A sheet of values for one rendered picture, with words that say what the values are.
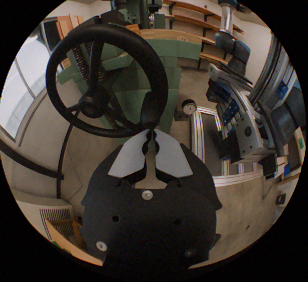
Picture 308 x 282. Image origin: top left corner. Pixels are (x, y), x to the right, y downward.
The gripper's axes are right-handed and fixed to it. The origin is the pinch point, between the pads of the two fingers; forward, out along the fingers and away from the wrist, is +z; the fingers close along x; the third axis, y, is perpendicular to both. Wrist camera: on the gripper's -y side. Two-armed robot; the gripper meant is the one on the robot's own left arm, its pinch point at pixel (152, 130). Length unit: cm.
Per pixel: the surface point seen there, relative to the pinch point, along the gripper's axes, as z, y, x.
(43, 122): 36, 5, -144
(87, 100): 1.5, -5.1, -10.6
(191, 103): 20.4, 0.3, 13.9
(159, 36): 28.0, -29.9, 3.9
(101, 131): 9.8, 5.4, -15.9
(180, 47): 16.5, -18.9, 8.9
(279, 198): -99, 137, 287
